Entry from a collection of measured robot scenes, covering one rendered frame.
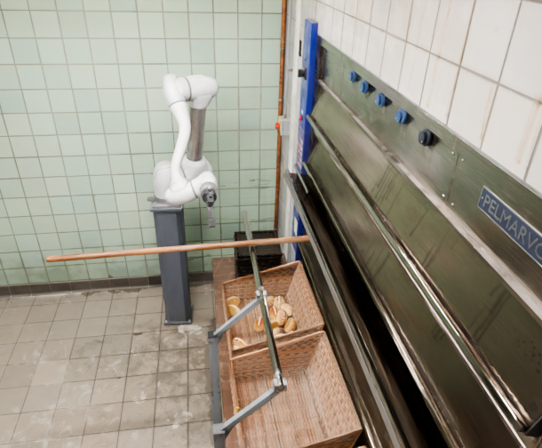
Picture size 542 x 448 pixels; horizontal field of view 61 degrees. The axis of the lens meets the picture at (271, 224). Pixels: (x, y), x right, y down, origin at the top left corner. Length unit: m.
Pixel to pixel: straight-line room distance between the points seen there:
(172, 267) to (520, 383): 2.59
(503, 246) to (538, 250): 0.10
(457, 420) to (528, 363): 0.32
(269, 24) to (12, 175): 2.03
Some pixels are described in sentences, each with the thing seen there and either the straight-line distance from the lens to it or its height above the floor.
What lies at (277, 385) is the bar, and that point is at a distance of 1.68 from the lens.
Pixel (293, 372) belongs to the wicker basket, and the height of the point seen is 0.59.
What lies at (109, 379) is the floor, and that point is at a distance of 3.36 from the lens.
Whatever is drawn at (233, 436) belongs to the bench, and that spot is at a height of 0.58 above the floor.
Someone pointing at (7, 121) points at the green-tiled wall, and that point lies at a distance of 3.53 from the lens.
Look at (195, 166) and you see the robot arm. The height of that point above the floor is 1.25.
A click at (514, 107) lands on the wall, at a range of 1.01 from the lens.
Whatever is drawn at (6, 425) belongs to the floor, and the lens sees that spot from 3.35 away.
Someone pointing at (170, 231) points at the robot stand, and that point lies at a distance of 3.12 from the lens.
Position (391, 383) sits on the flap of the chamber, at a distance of 1.43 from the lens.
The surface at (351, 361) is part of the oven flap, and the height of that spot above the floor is 0.98.
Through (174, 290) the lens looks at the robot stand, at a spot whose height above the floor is 0.33.
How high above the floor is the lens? 2.47
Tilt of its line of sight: 31 degrees down
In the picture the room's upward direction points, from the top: 2 degrees clockwise
